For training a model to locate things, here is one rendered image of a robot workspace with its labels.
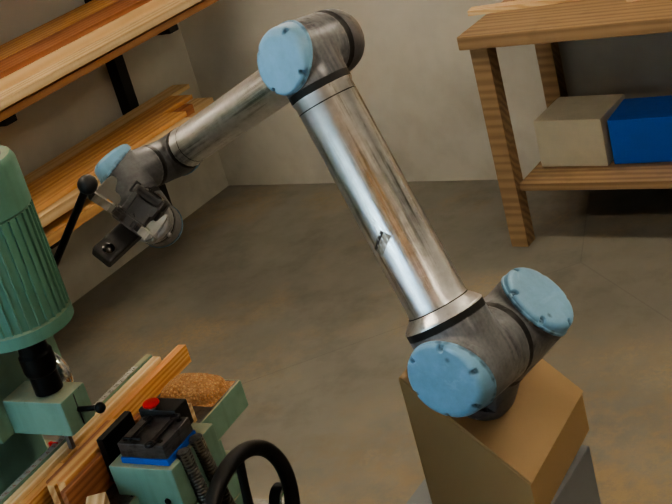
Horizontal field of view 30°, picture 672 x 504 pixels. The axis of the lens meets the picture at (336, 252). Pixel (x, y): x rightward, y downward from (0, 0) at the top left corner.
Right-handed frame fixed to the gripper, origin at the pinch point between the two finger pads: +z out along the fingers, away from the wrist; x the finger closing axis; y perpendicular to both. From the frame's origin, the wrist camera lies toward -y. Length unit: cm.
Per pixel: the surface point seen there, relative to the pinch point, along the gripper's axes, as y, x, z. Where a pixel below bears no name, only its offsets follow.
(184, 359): -16.7, 20.5, -32.6
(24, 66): 12, -116, -221
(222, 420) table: -20.0, 35.3, -17.9
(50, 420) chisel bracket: -35.1, 12.7, 2.8
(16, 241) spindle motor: -11.6, -5.5, 21.2
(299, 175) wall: 48, -34, -375
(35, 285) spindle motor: -16.1, 0.1, 16.7
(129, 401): -27.6, 18.9, -17.1
